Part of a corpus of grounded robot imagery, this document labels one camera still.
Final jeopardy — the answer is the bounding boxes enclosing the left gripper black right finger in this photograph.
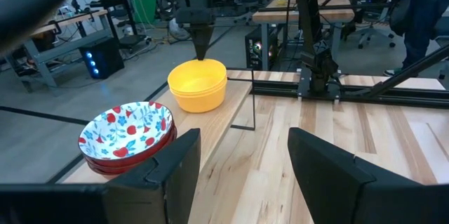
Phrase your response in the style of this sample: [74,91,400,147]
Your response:
[286,126,422,224]

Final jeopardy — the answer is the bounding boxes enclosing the black aluminium table frame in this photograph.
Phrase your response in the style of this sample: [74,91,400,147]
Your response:
[224,43,449,110]

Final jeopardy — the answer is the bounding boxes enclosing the wooden background table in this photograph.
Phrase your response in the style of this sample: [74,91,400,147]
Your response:
[251,0,356,72]

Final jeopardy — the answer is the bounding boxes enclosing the grey office chair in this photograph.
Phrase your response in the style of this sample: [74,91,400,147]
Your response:
[350,6,399,49]

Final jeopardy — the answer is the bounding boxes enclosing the computer tower coloured lights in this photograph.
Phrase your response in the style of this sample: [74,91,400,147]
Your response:
[244,25,279,71]

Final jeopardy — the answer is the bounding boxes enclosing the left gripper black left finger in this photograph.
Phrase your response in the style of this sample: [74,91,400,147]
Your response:
[105,128,202,224]

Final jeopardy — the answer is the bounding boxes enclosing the person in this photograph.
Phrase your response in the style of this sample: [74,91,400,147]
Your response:
[381,0,449,77]

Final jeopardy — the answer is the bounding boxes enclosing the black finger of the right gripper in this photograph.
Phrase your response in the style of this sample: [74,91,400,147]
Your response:
[189,26,215,60]

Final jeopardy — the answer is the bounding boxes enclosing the computer tower blue lights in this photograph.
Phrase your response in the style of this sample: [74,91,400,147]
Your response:
[79,37,126,80]

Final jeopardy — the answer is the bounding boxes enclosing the grey workbench wooden top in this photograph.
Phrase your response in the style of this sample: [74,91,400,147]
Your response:
[5,8,113,93]

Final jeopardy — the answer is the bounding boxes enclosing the green bin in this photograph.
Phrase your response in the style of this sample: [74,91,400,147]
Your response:
[135,0,158,25]

